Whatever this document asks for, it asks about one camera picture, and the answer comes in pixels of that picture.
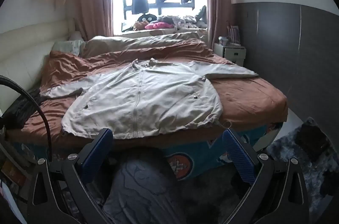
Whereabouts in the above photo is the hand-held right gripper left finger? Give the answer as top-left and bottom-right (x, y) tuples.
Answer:
(26, 128), (114, 224)

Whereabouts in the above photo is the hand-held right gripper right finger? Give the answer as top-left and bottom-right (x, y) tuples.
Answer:
(222, 129), (310, 224)

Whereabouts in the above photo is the beige zip jacket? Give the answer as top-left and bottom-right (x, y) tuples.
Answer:
(40, 58), (258, 140)

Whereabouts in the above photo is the pile of mixed clothes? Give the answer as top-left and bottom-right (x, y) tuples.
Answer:
(159, 15), (208, 29)

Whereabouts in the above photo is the blue patterned bed base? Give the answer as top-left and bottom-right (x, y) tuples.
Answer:
(8, 121), (284, 182)

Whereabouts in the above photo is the grey shaggy rug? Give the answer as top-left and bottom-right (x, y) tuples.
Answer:
(265, 117), (337, 211)

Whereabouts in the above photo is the person's leg in grey pants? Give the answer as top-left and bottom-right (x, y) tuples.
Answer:
(102, 147), (191, 224)

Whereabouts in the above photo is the brown bed sheet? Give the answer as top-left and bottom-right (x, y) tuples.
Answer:
(5, 40), (288, 145)

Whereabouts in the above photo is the white nightstand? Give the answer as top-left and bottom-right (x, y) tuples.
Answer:
(214, 43), (247, 66)

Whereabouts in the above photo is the light patterned pillow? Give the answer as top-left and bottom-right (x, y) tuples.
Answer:
(51, 40), (85, 56)

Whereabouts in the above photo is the beige duvet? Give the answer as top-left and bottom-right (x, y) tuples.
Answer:
(83, 31), (210, 58)

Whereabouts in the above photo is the cream padded headboard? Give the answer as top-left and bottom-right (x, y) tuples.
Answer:
(0, 19), (77, 113)

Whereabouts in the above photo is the pink plush toy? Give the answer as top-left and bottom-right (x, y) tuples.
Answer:
(144, 22), (172, 30)

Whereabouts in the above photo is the black round-eyed plush toy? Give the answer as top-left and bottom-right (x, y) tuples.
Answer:
(137, 13), (157, 23)

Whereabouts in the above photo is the black cable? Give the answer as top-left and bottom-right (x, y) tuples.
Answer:
(0, 75), (52, 161)

